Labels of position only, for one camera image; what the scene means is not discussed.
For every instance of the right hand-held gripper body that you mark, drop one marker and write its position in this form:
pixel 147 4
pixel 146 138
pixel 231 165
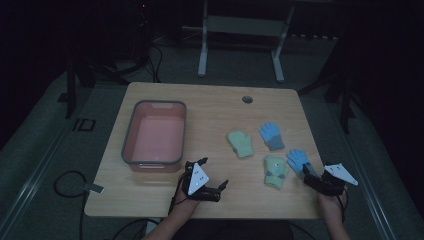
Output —
pixel 333 180

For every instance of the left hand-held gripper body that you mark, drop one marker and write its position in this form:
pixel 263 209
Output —
pixel 196 178

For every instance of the blue glove grey cuff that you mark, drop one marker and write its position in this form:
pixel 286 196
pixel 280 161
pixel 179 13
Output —
pixel 271 135
pixel 296 160

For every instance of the pink plastic basin grey rim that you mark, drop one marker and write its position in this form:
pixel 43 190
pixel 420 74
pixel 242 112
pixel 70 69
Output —
pixel 156 140

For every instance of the person's right hand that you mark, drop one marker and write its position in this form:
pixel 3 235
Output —
pixel 333 206

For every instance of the person's left hand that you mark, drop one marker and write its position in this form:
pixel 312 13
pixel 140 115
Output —
pixel 185 205

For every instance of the green mitten with face print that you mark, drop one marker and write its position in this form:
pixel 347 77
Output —
pixel 275 176

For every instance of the plain green mitten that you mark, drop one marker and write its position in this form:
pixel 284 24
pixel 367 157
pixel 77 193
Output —
pixel 241 145

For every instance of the black metal stand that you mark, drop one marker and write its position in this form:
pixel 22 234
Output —
pixel 70 93
pixel 346 106

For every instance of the power strip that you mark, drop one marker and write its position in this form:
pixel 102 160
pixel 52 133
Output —
pixel 313 36

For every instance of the black floor bracket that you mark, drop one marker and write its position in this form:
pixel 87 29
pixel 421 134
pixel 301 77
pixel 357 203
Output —
pixel 84 124

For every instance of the white metal stand frame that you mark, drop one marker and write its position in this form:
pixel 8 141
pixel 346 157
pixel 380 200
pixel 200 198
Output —
pixel 246 25

